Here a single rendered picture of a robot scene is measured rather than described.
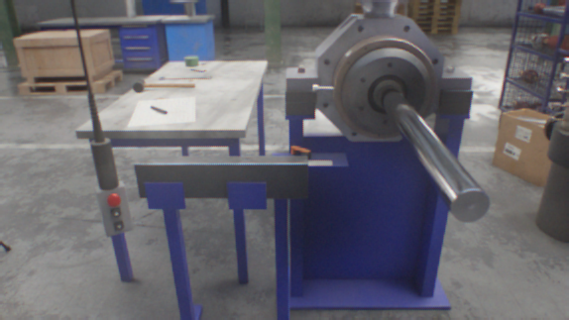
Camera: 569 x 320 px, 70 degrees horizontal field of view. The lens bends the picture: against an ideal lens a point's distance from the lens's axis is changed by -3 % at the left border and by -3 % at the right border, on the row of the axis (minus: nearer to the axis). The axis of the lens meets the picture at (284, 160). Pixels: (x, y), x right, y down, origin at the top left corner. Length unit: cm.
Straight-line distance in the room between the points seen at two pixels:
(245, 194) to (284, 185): 15
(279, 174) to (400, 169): 69
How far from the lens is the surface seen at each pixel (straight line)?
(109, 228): 109
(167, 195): 157
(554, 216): 295
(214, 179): 150
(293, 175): 147
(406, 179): 199
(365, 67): 148
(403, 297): 221
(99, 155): 100
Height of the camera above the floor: 148
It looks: 24 degrees down
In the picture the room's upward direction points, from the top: 1 degrees counter-clockwise
